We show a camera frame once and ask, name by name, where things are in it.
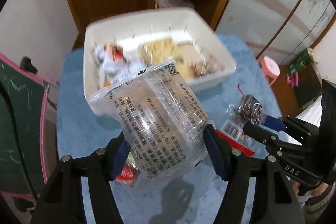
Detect white striped bedding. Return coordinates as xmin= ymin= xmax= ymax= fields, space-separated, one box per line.
xmin=296 ymin=96 xmax=322 ymax=127

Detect clear bag brown bread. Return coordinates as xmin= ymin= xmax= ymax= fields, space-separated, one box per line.
xmin=87 ymin=57 xmax=208 ymax=192

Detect clear pack peanut puffs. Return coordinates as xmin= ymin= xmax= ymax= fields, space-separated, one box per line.
xmin=138 ymin=37 xmax=183 ymax=67

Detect pink plastic stool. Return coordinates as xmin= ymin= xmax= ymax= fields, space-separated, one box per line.
xmin=257 ymin=56 xmax=280 ymax=86

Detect green bag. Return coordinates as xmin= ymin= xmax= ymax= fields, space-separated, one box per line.
xmin=288 ymin=48 xmax=315 ymax=75

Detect dark wooden cabinet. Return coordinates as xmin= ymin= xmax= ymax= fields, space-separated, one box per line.
xmin=271 ymin=64 xmax=322 ymax=116

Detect blue plush table cover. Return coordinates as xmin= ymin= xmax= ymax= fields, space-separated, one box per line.
xmin=56 ymin=34 xmax=281 ymax=223

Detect white plastic storage bin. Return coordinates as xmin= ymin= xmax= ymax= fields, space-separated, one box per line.
xmin=83 ymin=7 xmax=236 ymax=100

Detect folded cloth stack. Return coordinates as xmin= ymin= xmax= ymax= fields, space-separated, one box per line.
xmin=155 ymin=0 xmax=195 ymax=9

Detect dark crinkled snack packet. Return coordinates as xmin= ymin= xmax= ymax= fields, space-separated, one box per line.
xmin=228 ymin=94 xmax=263 ymax=125

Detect red clear candy packet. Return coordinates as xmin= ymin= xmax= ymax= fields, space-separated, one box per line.
xmin=114 ymin=152 xmax=140 ymax=188

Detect green chalkboard pink frame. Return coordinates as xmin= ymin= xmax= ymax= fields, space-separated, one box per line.
xmin=1 ymin=55 xmax=58 ymax=203

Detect small dark red packet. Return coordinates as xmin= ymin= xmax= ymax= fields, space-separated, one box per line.
xmin=215 ymin=119 xmax=255 ymax=157

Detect small red snack packet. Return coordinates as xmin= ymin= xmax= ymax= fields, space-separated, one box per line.
xmin=190 ymin=54 xmax=225 ymax=77

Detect red white snack packet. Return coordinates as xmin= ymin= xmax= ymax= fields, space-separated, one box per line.
xmin=91 ymin=43 xmax=146 ymax=89

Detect brown paper snack bar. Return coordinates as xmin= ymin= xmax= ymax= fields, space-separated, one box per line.
xmin=175 ymin=42 xmax=204 ymax=82

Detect pink toy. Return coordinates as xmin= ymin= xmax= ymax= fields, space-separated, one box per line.
xmin=286 ymin=72 xmax=299 ymax=88

